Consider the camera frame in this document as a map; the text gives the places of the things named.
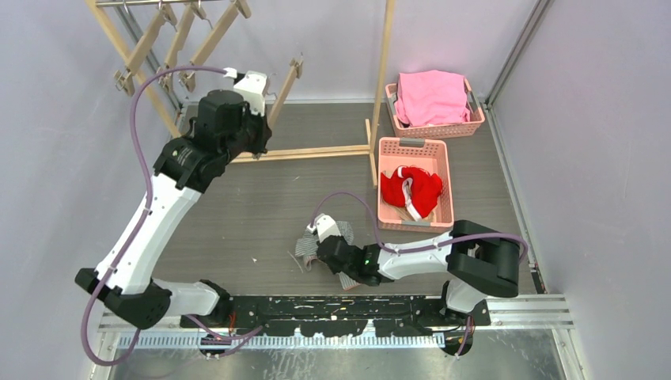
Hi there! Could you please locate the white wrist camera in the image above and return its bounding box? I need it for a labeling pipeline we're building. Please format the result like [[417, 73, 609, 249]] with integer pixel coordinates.
[[223, 67, 268, 116], [306, 214, 342, 243]]

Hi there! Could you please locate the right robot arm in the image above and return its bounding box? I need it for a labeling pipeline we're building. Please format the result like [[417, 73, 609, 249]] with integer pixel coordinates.
[[309, 215, 529, 325]]

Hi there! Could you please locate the red underwear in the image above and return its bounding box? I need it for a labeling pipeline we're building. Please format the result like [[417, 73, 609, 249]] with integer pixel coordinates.
[[379, 165, 443, 221]]

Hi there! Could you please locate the pink cloth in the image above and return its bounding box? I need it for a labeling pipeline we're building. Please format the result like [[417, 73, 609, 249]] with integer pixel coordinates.
[[395, 70, 471, 127]]

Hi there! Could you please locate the grey striped underwear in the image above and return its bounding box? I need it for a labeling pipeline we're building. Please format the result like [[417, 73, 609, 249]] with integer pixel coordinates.
[[294, 214, 362, 291]]

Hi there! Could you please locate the cream underwear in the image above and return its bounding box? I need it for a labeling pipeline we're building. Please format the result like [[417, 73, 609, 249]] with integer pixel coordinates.
[[392, 207, 436, 222]]

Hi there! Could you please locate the pink basket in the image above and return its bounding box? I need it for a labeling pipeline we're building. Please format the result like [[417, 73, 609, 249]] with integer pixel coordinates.
[[385, 78, 486, 139], [377, 137, 455, 234]]

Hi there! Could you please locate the purple cable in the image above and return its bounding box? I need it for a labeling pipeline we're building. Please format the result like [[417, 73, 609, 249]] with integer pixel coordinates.
[[309, 191, 529, 264], [78, 65, 232, 367]]

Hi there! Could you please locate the near pink basket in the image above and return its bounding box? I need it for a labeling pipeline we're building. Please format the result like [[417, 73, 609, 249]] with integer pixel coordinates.
[[377, 137, 455, 234]]

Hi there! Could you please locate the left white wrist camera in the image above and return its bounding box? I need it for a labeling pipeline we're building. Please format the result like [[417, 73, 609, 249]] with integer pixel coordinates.
[[223, 67, 268, 116]]

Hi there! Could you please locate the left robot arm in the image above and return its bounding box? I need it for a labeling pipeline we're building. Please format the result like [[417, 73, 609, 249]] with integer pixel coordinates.
[[75, 89, 271, 330]]

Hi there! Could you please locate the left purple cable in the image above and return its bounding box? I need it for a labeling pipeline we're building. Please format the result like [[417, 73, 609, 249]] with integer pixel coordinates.
[[78, 65, 232, 367]]

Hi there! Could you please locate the beige empty clip hanger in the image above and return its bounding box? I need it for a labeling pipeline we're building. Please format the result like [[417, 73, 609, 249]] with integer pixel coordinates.
[[114, 1, 177, 96]]

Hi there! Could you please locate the white slotted cable duct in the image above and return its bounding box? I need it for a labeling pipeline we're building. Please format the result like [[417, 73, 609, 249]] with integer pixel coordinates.
[[135, 332, 445, 350]]

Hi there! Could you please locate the beige clip hanger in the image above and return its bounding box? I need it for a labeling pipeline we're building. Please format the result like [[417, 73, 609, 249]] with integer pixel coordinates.
[[114, 1, 177, 96], [188, 0, 252, 67], [252, 57, 303, 161], [157, 1, 207, 73]]

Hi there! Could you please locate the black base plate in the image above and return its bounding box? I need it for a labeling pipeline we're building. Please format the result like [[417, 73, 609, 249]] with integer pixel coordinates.
[[180, 295, 491, 337]]

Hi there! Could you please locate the far pink basket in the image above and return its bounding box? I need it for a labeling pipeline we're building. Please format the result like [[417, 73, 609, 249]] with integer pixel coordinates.
[[385, 78, 486, 139]]

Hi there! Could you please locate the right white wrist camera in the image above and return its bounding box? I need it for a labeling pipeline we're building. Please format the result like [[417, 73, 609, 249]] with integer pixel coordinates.
[[306, 214, 342, 243]]

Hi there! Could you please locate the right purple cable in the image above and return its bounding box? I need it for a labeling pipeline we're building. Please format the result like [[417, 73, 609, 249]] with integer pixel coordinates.
[[309, 191, 529, 264]]

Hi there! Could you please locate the wooden clothes rack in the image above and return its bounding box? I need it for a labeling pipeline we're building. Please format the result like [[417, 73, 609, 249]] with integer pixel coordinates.
[[86, 1, 396, 186]]

